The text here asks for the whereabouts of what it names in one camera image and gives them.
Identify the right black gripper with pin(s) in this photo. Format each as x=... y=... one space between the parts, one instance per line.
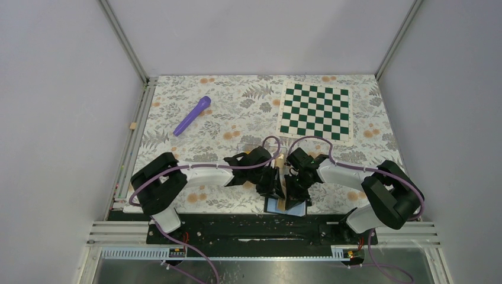
x=293 y=196

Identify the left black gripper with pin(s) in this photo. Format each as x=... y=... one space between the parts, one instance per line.
x=273 y=187

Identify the clear plastic card box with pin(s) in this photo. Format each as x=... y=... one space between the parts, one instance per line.
x=271 y=148

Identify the black leather card holder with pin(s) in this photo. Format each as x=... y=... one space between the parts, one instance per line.
x=271 y=206

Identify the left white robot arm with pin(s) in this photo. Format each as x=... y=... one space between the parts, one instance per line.
x=157 y=185

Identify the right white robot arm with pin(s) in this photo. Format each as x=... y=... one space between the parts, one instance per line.
x=392 y=196

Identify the green white chessboard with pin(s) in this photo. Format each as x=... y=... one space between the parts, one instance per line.
x=314 y=109

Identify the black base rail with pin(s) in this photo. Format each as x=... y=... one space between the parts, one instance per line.
x=255 y=235

